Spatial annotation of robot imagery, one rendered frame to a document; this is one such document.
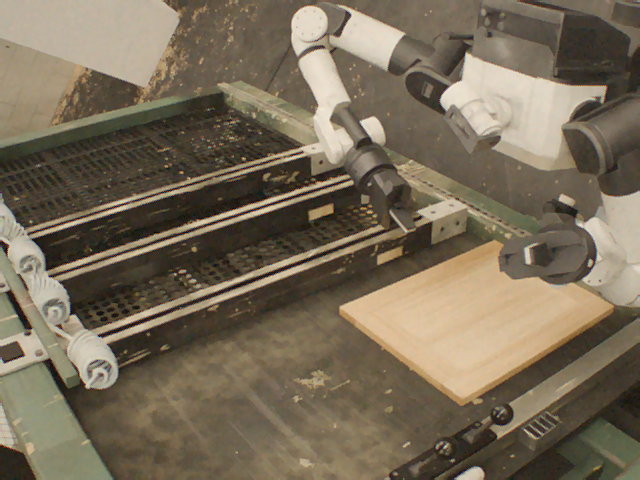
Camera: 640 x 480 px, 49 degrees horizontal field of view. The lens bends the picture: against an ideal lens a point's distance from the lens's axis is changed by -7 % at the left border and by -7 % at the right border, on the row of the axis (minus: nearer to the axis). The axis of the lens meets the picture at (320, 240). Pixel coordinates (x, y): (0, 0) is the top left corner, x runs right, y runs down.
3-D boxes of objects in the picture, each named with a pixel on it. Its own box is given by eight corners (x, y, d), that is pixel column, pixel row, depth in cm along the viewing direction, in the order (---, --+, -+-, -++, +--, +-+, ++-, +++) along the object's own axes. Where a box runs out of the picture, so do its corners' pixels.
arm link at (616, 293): (568, 287, 121) (609, 313, 134) (622, 294, 114) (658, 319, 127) (580, 228, 123) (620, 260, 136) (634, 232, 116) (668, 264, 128)
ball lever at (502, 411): (482, 444, 119) (522, 414, 108) (466, 454, 117) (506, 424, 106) (470, 425, 120) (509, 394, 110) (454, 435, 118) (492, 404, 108)
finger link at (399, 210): (403, 232, 139) (388, 209, 142) (418, 228, 140) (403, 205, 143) (405, 227, 138) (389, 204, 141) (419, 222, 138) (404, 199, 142)
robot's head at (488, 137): (485, 92, 128) (453, 98, 124) (513, 127, 124) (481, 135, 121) (471, 115, 133) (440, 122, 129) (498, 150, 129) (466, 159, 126)
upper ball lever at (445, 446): (430, 477, 113) (467, 449, 102) (412, 488, 111) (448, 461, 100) (417, 457, 114) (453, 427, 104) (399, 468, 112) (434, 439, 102)
